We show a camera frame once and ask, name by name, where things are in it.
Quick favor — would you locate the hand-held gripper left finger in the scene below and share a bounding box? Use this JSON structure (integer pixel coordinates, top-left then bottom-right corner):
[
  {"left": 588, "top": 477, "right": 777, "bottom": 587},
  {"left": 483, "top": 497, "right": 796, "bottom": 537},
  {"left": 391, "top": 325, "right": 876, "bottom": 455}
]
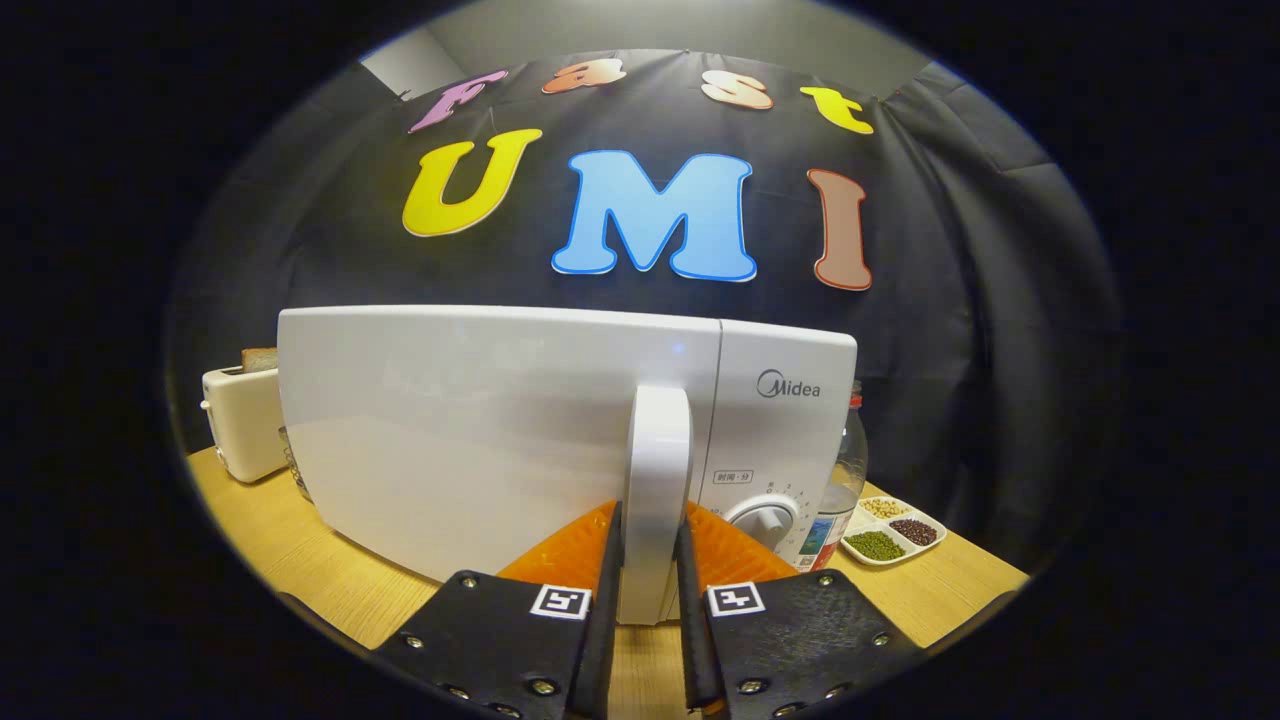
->
[{"left": 375, "top": 500, "right": 623, "bottom": 720}]

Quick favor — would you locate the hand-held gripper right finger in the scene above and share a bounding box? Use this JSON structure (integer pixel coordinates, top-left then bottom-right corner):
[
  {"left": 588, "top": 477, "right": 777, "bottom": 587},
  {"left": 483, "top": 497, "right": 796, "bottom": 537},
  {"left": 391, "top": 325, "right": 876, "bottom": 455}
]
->
[{"left": 675, "top": 500, "right": 922, "bottom": 720}]

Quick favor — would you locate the white microwave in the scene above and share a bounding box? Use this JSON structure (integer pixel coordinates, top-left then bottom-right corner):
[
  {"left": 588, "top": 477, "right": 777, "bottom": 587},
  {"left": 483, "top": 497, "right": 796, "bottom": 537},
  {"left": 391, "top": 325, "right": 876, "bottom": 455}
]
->
[{"left": 277, "top": 305, "right": 859, "bottom": 626}]

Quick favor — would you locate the white divided bean tray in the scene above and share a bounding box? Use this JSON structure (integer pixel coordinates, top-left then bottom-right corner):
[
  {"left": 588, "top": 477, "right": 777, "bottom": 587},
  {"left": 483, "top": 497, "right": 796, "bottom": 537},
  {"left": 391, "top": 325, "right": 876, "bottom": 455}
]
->
[{"left": 840, "top": 495, "right": 948, "bottom": 568}]

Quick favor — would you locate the clear plastic bottle red label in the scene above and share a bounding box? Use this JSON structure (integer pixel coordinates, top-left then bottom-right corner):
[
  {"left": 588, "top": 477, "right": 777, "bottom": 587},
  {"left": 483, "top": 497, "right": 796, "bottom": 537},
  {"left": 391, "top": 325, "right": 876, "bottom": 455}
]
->
[{"left": 800, "top": 380, "right": 869, "bottom": 573}]

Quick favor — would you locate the clear glass jar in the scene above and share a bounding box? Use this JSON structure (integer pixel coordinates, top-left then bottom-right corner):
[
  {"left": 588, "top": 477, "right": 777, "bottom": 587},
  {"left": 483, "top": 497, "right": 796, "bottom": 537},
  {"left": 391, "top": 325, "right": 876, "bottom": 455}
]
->
[{"left": 278, "top": 427, "right": 314, "bottom": 504}]

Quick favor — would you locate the black backdrop cloth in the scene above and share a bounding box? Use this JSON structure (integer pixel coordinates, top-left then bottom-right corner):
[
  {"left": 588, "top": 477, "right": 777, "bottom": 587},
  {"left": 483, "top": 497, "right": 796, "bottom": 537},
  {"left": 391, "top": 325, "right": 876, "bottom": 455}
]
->
[{"left": 165, "top": 48, "right": 1121, "bottom": 561}]

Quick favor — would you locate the white toaster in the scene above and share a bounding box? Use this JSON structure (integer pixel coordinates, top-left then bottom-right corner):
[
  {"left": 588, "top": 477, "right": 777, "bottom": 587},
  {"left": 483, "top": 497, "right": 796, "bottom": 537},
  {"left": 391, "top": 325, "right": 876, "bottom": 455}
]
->
[{"left": 201, "top": 365, "right": 292, "bottom": 484}]

